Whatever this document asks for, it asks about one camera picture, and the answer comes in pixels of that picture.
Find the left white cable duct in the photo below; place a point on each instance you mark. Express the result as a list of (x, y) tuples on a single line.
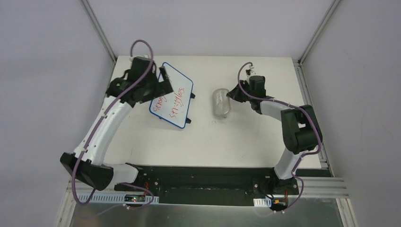
[(122, 198)]

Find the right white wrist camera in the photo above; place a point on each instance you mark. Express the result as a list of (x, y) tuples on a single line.
[(250, 71)]

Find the front aluminium frame rail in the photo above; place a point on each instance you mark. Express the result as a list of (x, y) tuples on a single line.
[(313, 187)]

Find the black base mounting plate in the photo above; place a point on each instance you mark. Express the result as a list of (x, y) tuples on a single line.
[(220, 186)]

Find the white cable duct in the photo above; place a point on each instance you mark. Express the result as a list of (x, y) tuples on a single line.
[(263, 202), (122, 198)]

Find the blue-framed small whiteboard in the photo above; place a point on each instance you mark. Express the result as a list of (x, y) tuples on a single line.
[(173, 107)]

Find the right white cable duct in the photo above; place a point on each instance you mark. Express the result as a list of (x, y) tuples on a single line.
[(263, 202)]

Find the left aluminium frame post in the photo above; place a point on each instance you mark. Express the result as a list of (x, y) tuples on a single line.
[(98, 29)]

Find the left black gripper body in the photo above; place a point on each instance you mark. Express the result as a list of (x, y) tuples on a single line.
[(163, 82)]

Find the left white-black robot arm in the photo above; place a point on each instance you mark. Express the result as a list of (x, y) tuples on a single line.
[(86, 162)]

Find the aluminium frame post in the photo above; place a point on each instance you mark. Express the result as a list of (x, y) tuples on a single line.
[(320, 29), (98, 29)]

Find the lower black whiteboard foot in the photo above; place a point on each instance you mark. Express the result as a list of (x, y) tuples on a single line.
[(188, 120)]

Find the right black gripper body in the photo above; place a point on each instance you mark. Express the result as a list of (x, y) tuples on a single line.
[(239, 92)]

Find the right aluminium frame post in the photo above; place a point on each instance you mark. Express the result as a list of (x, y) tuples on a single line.
[(320, 29)]

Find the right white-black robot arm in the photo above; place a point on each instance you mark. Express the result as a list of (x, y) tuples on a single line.
[(300, 129)]

